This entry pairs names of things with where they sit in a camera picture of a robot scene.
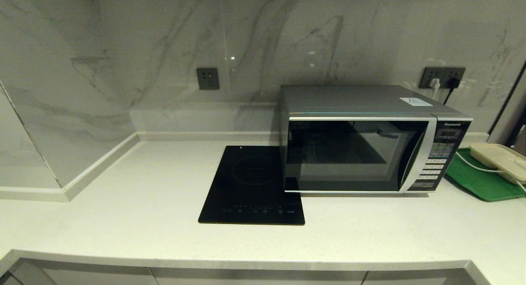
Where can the silver microwave oven body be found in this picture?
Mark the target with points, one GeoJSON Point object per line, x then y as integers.
{"type": "Point", "coordinates": [349, 99]}

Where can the white paper sheet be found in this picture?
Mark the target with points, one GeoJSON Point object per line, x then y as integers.
{"type": "Point", "coordinates": [416, 102]}

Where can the black induction cooktop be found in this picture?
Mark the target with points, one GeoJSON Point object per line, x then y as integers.
{"type": "Point", "coordinates": [246, 186]}

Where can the black glass microwave door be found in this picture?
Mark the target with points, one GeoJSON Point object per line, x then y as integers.
{"type": "Point", "coordinates": [349, 161]}

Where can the grey double wall outlet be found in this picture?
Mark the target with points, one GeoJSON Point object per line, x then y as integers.
{"type": "Point", "coordinates": [425, 72]}

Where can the grey single wall outlet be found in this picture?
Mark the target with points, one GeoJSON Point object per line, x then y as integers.
{"type": "Point", "coordinates": [207, 79]}

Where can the green plastic tray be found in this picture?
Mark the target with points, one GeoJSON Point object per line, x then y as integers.
{"type": "Point", "coordinates": [476, 182]}

